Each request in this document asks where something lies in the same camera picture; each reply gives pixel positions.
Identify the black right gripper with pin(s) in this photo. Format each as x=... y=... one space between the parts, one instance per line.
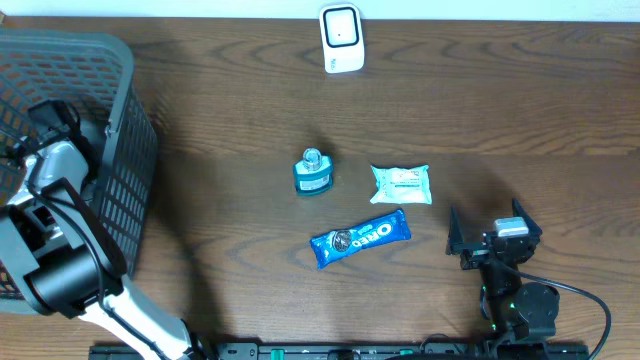
x=456 y=239

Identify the mint green wipes packet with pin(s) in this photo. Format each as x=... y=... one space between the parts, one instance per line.
x=402 y=185

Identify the teal lidded small jar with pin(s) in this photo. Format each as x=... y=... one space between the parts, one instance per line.
x=313 y=174

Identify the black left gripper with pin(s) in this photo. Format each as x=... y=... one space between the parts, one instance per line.
x=94 y=167

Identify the white barcode scanner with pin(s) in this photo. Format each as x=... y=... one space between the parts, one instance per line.
x=342 y=38

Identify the grey plastic shopping basket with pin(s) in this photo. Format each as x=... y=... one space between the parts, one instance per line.
x=94 y=74

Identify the blue Oreo cookie pack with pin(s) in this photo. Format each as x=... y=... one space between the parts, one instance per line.
x=336 y=245

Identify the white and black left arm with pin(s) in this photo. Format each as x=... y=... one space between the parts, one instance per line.
x=61 y=258

